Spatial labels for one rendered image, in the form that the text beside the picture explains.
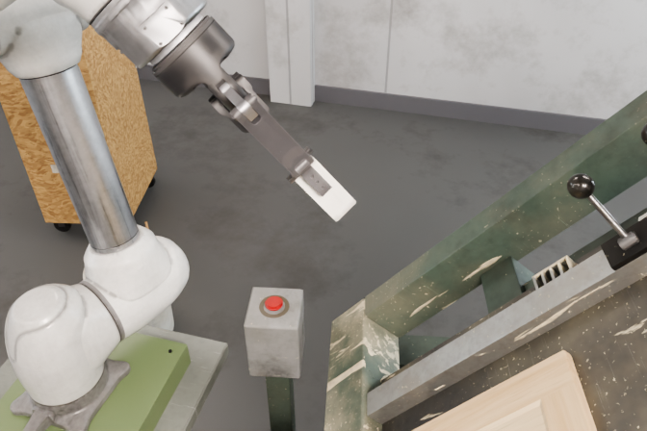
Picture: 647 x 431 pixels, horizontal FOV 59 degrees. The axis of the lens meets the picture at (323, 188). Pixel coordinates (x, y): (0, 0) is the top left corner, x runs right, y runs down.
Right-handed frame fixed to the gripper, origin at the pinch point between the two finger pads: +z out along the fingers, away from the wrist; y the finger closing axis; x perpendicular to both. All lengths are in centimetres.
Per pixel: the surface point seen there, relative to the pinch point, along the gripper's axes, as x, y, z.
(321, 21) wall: 77, -320, 44
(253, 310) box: -30, -59, 33
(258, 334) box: -32, -56, 36
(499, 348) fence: 2, -18, 50
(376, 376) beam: -19, -41, 55
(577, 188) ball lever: 26.1, -11.4, 32.2
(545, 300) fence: 12.6, -14.4, 45.9
